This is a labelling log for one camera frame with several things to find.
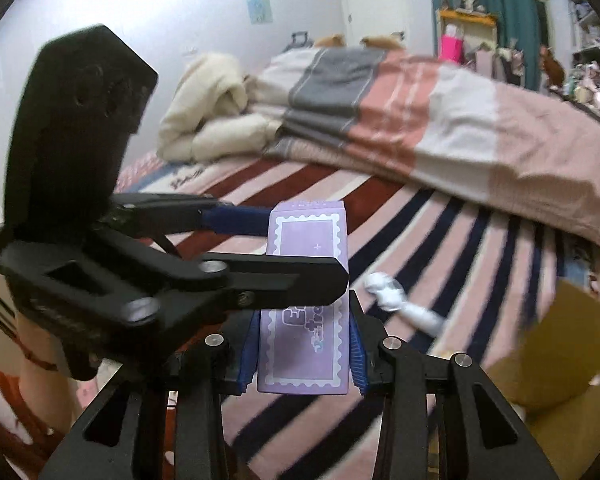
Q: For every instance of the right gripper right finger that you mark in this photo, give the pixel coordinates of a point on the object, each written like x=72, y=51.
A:
x=480, y=434

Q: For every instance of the person's forearm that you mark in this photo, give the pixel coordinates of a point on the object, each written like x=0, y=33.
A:
x=49, y=394

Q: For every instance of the pink bag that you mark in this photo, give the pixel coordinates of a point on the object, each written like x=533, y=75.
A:
x=451, y=49

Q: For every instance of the white door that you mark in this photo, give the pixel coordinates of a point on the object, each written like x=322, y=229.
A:
x=374, y=18

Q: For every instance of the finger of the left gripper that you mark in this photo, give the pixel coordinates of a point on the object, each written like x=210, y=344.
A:
x=215, y=285
x=154, y=216

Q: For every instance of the cluttered white shelf unit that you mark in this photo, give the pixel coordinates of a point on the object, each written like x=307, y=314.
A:
x=582, y=85

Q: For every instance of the brown plush toy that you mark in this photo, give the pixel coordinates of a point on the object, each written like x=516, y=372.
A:
x=554, y=72

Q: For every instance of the purple stamp-pattern box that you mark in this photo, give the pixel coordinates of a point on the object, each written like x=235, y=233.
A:
x=305, y=349

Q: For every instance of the yellow top cabinet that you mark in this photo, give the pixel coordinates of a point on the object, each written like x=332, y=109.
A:
x=478, y=30

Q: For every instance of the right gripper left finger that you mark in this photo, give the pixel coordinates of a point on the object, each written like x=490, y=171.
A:
x=120, y=435

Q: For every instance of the teal curtain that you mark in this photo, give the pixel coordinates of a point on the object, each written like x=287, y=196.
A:
x=485, y=5

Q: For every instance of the cardboard box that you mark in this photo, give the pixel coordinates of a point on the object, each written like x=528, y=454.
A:
x=554, y=377

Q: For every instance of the cream fluffy blanket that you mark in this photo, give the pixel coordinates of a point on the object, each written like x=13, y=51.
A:
x=208, y=117

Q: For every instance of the pink grey patchwork duvet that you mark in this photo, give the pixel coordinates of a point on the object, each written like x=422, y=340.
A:
x=432, y=121

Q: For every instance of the white double-dome case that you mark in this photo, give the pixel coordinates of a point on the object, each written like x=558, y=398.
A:
x=391, y=298

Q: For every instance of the striped fleece blanket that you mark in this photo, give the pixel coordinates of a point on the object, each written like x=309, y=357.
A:
x=490, y=275

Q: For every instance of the small blue wall poster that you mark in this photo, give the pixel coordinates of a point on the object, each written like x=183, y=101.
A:
x=260, y=11

